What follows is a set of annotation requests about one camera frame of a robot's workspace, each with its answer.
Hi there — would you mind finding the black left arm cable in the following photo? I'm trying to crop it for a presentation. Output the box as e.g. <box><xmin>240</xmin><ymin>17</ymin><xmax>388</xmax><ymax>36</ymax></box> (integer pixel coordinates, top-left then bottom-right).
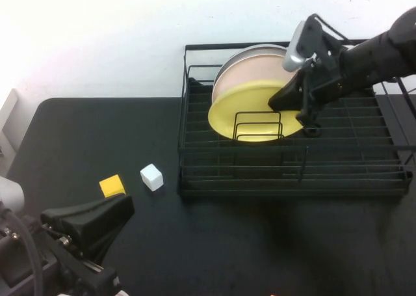
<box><xmin>0</xmin><ymin>210</ymin><xmax>45</xmax><ymax>296</ymax></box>

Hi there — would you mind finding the yellow foam block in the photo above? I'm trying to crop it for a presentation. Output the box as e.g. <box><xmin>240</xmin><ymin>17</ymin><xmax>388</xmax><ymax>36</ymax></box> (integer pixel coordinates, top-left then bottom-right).
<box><xmin>99</xmin><ymin>174</ymin><xmax>127</xmax><ymax>198</ymax></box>

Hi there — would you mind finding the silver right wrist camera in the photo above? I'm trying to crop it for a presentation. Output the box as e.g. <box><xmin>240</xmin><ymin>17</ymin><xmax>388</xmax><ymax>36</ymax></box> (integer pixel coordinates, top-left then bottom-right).
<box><xmin>281</xmin><ymin>14</ymin><xmax>342</xmax><ymax>72</ymax></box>

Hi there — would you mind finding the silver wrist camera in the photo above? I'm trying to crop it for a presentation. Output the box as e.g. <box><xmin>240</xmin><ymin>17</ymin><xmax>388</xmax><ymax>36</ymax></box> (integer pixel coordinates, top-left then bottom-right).
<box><xmin>281</xmin><ymin>14</ymin><xmax>342</xmax><ymax>72</ymax></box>
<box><xmin>0</xmin><ymin>175</ymin><xmax>26</xmax><ymax>217</ymax></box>

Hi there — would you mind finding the grey round plate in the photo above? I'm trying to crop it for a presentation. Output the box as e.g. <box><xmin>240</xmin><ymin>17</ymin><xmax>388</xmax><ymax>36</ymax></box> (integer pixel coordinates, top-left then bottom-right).
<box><xmin>214</xmin><ymin>44</ymin><xmax>290</xmax><ymax>79</ymax></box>

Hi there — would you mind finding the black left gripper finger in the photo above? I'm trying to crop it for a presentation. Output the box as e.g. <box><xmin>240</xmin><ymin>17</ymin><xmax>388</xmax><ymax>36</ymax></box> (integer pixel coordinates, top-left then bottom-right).
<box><xmin>40</xmin><ymin>194</ymin><xmax>136</xmax><ymax>265</ymax></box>

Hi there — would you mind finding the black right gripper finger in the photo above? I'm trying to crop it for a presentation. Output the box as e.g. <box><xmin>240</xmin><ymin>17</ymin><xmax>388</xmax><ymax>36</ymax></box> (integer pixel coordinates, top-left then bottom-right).
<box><xmin>267</xmin><ymin>70</ymin><xmax>309</xmax><ymax>112</ymax></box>
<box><xmin>294</xmin><ymin>106</ymin><xmax>322</xmax><ymax>128</ymax></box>

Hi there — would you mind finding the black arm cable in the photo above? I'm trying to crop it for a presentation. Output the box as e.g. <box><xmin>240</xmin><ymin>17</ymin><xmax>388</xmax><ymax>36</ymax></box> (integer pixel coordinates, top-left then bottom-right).
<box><xmin>311</xmin><ymin>12</ymin><xmax>368</xmax><ymax>47</ymax></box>
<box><xmin>0</xmin><ymin>210</ymin><xmax>45</xmax><ymax>296</ymax></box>

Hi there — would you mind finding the yellow round plate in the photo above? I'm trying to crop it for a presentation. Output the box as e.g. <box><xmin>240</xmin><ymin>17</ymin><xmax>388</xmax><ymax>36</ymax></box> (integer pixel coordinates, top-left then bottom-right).
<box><xmin>207</xmin><ymin>79</ymin><xmax>307</xmax><ymax>147</ymax></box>

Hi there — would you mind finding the white cube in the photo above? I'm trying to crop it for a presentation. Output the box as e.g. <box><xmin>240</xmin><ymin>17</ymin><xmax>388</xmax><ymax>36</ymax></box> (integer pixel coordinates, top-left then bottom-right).
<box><xmin>139</xmin><ymin>163</ymin><xmax>164</xmax><ymax>193</ymax></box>

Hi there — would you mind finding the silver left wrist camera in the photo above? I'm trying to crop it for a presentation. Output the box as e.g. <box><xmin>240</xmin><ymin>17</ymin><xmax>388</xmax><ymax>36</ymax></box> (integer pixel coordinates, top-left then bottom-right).
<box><xmin>0</xmin><ymin>175</ymin><xmax>26</xmax><ymax>217</ymax></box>

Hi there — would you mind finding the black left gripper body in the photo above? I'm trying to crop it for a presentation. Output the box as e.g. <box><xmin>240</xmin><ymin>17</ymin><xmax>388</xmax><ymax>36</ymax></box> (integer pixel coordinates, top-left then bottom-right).
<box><xmin>0</xmin><ymin>224</ymin><xmax>122</xmax><ymax>296</ymax></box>

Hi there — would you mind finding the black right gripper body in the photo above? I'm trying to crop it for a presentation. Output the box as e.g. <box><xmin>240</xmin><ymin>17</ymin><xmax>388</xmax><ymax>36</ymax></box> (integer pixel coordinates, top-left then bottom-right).
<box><xmin>301</xmin><ymin>47</ymin><xmax>354</xmax><ymax>115</ymax></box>

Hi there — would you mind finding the black wire dish rack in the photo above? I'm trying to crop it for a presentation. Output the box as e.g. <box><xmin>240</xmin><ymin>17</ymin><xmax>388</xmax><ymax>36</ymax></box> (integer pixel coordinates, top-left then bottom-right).
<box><xmin>177</xmin><ymin>38</ymin><xmax>416</xmax><ymax>198</ymax></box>

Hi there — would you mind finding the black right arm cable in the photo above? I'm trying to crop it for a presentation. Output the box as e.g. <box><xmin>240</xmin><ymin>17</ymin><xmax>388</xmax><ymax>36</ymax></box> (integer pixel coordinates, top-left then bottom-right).
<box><xmin>311</xmin><ymin>12</ymin><xmax>368</xmax><ymax>47</ymax></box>

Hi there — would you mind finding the pink round plate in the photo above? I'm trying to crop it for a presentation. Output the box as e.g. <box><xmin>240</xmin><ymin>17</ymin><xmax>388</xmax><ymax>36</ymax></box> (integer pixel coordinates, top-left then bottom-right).
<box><xmin>211</xmin><ymin>52</ymin><xmax>293</xmax><ymax>105</ymax></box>

